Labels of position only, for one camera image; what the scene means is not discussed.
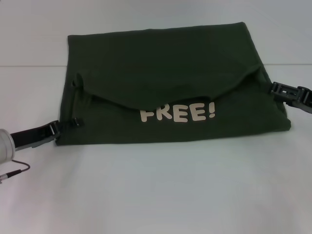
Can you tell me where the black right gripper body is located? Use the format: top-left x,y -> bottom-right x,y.
289,85 -> 312,112

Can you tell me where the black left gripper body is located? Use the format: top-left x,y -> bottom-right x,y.
10,123 -> 51,151

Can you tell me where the dark green t-shirt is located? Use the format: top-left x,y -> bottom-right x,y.
55,21 -> 293,147

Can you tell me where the thin dark gripper cable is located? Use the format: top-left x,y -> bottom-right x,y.
0,159 -> 31,180

